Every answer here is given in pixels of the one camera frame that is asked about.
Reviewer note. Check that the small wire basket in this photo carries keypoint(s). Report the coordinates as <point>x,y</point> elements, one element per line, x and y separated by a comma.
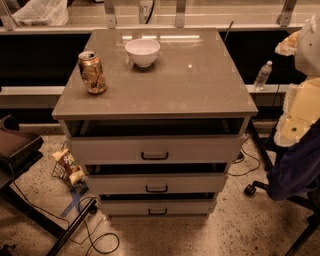
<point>59,170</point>

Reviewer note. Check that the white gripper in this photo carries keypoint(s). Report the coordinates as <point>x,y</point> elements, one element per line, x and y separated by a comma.
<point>309,53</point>

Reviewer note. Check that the white plastic bag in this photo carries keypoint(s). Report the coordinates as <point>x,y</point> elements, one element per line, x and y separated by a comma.
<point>42,13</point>

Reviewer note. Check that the snack chip bag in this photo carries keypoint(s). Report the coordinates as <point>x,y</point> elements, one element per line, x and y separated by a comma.
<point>73,171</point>

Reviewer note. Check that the grey drawer cabinet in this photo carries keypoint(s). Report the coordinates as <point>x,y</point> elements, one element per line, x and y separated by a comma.
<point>192,89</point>

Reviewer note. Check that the grey drawer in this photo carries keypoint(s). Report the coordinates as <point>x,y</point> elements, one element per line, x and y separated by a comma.
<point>147,150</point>
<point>156,183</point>
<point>157,207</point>

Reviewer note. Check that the clear plastic water bottle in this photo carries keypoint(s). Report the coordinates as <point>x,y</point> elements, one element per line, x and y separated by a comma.
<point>263,76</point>

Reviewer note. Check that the white ceramic bowl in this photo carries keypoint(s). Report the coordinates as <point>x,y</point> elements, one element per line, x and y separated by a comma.
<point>142,52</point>

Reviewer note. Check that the dented golden soda can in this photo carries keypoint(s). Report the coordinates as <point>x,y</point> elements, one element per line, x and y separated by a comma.
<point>91,72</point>

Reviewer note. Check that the dark brown side stand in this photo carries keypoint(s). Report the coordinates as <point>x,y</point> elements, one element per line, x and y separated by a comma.
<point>19,151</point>

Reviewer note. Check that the blue floor tape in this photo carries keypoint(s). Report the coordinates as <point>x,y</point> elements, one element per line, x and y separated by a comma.
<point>76,192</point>

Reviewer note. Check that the black office chair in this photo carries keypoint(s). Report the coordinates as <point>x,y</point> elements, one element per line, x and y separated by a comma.
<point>309,200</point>

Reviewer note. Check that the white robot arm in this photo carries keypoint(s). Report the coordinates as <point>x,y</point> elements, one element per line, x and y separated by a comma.
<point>307,57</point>

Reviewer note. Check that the dark blue cloth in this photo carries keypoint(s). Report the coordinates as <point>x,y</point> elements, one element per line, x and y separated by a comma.
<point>297,168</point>

